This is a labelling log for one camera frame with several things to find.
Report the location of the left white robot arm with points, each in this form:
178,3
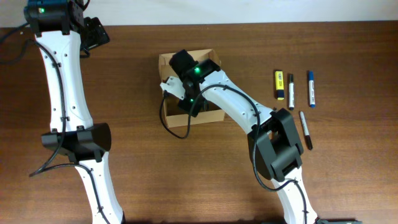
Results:
65,36

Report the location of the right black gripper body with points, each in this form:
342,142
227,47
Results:
192,101

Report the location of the white marker blue cap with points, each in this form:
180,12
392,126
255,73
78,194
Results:
311,89

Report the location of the brown cardboard box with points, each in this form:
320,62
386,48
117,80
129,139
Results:
170,113

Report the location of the white marker black cap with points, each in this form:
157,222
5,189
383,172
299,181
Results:
291,92

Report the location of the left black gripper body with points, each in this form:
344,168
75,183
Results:
94,35

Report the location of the grey black permanent marker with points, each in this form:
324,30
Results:
306,131

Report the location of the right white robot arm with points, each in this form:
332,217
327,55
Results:
275,148

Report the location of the yellow highlighter marker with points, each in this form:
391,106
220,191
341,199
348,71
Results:
279,84

